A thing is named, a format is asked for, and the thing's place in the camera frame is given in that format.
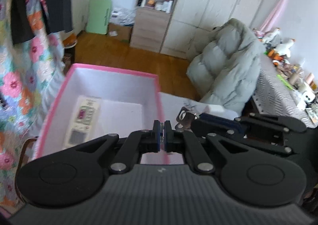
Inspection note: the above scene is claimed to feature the white plastic bag pile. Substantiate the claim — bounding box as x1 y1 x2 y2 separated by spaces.
109 7 137 26

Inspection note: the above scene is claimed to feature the brown wooden chair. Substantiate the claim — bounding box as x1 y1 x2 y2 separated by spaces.
16 137 38 173

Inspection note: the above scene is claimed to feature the wooden shelf cabinet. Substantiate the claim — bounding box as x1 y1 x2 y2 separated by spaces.
130 0 187 54

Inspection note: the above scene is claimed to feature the white goose plush toy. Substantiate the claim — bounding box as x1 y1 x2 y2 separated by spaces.
276 38 296 57
262 28 282 44

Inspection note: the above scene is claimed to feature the white power strip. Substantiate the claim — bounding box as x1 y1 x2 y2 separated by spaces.
297 89 315 110

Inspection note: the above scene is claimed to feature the grey puffer jacket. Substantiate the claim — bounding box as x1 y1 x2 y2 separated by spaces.
186 18 264 115

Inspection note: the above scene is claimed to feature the pink cardboard box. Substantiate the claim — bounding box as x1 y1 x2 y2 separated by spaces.
32 63 185 166

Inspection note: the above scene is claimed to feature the black hanging garment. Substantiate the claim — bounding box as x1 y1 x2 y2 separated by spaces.
10 0 34 45

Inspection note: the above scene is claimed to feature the dark wooden stool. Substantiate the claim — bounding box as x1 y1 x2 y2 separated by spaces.
62 33 77 69

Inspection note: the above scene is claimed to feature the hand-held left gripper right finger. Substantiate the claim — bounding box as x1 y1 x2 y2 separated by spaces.
164 121 250 175

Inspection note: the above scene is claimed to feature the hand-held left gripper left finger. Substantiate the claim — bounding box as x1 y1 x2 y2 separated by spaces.
72 120 161 175

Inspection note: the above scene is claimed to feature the floral quilt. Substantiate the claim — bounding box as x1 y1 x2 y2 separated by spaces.
0 0 67 213

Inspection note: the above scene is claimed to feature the light wooden wardrobe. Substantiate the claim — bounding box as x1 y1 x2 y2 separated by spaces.
160 0 271 60

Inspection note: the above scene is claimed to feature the cream remote with pink screen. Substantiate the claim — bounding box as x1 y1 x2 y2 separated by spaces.
63 96 102 149

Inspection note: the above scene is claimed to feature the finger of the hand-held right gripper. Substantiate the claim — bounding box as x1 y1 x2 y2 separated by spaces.
192 119 293 156
199 113 308 134

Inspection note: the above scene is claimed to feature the pink curtain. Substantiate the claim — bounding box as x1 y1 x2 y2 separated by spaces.
260 0 297 33

